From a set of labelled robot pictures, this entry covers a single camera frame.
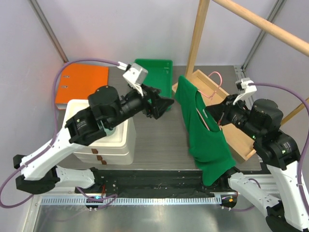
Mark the teal ceramic cup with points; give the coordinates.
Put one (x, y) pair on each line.
(109, 132)

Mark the green plastic tray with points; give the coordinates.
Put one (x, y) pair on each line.
(159, 76)

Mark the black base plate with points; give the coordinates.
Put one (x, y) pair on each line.
(159, 184)

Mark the white stacked containers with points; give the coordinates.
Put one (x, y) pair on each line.
(117, 149)

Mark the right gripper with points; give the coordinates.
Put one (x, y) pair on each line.
(220, 111)

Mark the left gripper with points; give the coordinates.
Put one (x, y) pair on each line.
(161, 103)

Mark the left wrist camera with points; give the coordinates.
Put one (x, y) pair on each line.
(134, 75)

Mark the wooden clothes rack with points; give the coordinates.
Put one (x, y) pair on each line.
(240, 144)

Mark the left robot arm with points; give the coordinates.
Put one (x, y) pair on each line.
(40, 172)

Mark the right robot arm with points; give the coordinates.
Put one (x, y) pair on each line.
(278, 151)

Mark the slotted cable duct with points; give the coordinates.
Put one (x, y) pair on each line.
(81, 200)

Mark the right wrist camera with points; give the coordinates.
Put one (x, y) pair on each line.
(246, 88)

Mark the orange ring binder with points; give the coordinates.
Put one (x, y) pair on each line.
(78, 81)

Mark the green t shirt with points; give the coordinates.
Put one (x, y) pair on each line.
(207, 143)

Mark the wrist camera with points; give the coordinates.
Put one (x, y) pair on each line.
(246, 88)
(134, 75)

